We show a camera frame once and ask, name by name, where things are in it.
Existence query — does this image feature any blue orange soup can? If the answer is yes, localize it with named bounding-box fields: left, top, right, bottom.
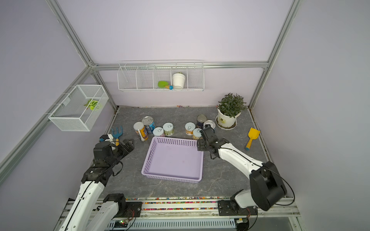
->
left=203, top=120, right=216, bottom=129

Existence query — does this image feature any dark navy tomato can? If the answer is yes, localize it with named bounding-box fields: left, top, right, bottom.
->
left=196, top=114, right=207, bottom=129

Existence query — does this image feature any tall yellow orange can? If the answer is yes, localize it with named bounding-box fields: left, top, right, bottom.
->
left=133, top=122, right=148, bottom=141

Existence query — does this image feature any blue Progresso soup can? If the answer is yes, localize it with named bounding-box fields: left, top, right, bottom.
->
left=142, top=116, right=156, bottom=134

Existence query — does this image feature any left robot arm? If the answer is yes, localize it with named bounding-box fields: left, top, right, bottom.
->
left=59, top=140, right=135, bottom=231

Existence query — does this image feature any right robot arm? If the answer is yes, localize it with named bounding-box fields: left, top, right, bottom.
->
left=197, top=127, right=295, bottom=214

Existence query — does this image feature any lavender plastic basket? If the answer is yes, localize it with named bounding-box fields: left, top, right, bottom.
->
left=141, top=137, right=203, bottom=183

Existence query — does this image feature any green toy in side basket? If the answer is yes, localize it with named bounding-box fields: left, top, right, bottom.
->
left=84, top=99, right=102, bottom=111

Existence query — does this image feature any small yellow label can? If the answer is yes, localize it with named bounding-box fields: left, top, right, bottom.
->
left=192, top=128, right=202, bottom=140

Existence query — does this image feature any blue toy rake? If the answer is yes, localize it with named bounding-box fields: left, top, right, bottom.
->
left=111, top=126, right=123, bottom=146

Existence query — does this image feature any small orange label can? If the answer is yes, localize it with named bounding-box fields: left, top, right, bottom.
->
left=185, top=122, right=196, bottom=136

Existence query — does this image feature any potted green plant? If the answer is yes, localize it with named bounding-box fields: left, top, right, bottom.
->
left=216, top=93, right=247, bottom=130

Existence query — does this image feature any small pink label can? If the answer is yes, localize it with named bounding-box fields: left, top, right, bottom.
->
left=153, top=127, right=165, bottom=137

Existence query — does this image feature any small green label can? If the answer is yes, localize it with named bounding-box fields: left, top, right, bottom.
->
left=162, top=122, right=174, bottom=136

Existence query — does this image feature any yellow toy shovel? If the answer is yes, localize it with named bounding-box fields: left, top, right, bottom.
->
left=245, top=128, right=260, bottom=150

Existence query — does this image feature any small white empty pot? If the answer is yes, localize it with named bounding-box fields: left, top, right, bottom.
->
left=172, top=73, right=186, bottom=89

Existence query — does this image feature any green toy scoop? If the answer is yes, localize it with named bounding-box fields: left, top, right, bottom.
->
left=158, top=81, right=173, bottom=90

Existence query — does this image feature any white wire side basket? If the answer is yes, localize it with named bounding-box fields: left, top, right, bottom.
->
left=48, top=85, right=109, bottom=132

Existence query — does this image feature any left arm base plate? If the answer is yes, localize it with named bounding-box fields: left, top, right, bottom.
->
left=98, top=201, right=142, bottom=218

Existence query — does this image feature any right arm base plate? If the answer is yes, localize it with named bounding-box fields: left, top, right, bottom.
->
left=217, top=200, right=258, bottom=217

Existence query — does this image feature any aluminium mounting rail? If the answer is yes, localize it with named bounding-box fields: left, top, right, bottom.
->
left=126, top=196, right=301, bottom=219

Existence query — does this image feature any white wire wall shelf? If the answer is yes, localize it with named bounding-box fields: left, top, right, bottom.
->
left=117, top=60, right=205, bottom=91

